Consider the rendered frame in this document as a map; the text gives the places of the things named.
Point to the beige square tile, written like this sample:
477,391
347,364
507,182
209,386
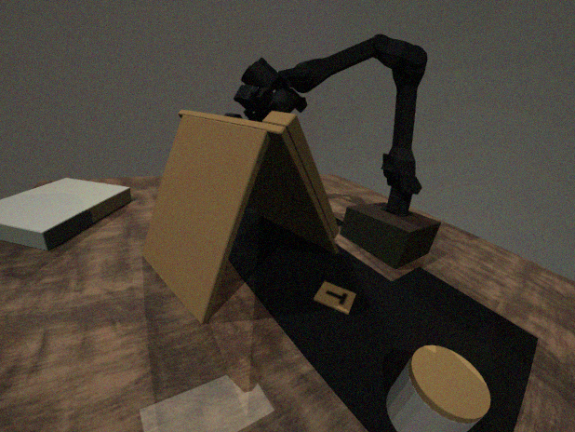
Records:
335,297

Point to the tan a-frame board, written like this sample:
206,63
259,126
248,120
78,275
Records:
216,164

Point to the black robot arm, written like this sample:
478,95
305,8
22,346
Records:
408,64

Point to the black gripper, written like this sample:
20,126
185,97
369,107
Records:
256,117

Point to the grey cylindrical container with tan lid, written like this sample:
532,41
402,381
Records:
438,391

